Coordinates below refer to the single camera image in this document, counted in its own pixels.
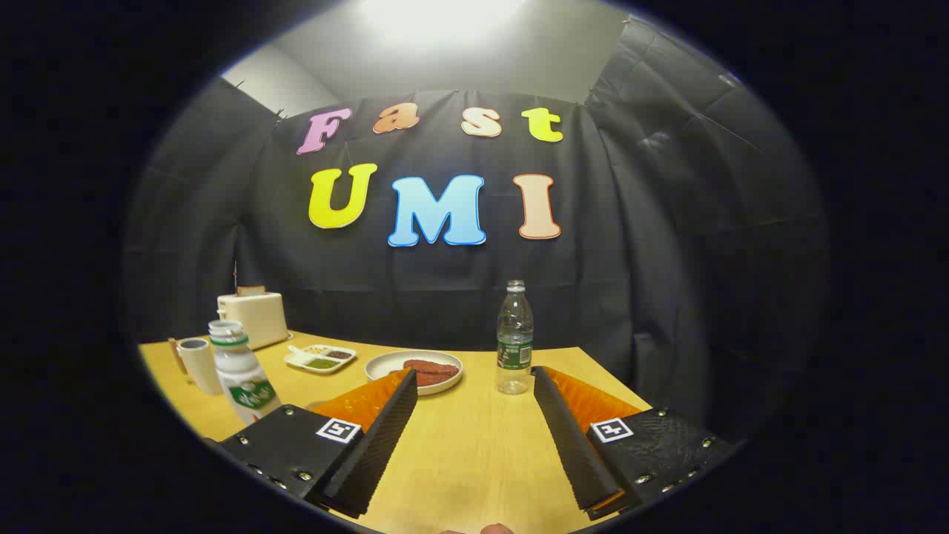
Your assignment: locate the cream toaster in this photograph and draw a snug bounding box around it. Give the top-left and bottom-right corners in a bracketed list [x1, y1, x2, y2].
[216, 291, 290, 351]

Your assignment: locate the white divided dish with beans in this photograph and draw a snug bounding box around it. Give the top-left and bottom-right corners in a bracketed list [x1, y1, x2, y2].
[285, 344, 357, 375]

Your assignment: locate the white cup with wooden handle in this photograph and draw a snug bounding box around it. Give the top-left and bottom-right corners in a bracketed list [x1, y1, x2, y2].
[169, 337, 223, 396]

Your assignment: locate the white round plate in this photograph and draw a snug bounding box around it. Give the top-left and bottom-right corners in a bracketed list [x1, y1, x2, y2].
[365, 350, 464, 396]

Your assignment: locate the clear plastic water bottle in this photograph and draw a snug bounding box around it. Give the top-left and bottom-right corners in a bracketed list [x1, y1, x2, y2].
[495, 280, 535, 395]

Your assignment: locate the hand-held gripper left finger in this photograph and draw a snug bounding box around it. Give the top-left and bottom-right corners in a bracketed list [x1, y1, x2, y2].
[215, 367, 420, 520]

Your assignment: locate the white juice bottle green label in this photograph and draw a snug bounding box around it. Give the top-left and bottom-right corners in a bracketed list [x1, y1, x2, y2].
[208, 320, 282, 425]

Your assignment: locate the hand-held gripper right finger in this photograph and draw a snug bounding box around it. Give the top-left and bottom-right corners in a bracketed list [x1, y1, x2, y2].
[531, 365, 735, 521]

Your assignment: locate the wooden table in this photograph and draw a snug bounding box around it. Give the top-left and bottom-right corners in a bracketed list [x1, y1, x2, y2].
[138, 330, 653, 534]

